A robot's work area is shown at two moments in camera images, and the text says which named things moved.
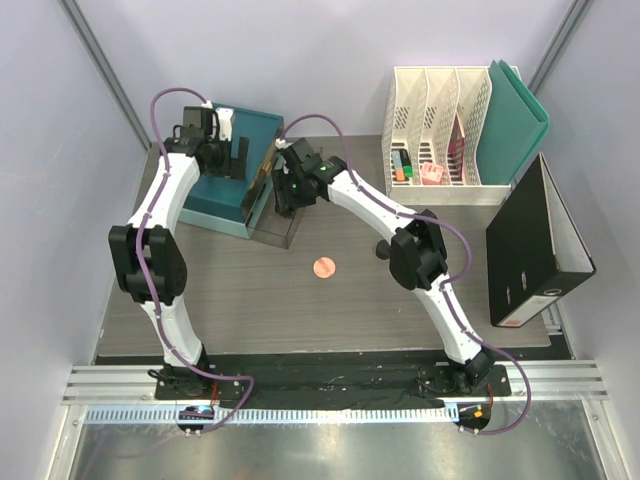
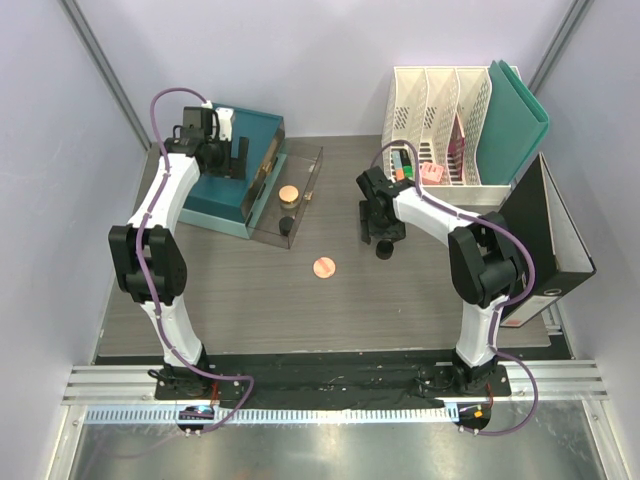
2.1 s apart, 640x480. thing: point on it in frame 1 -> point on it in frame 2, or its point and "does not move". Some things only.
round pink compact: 324,267 does not move
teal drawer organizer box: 233,206 does not move
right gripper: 283,200 -> 369,230
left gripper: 235,168 does not move
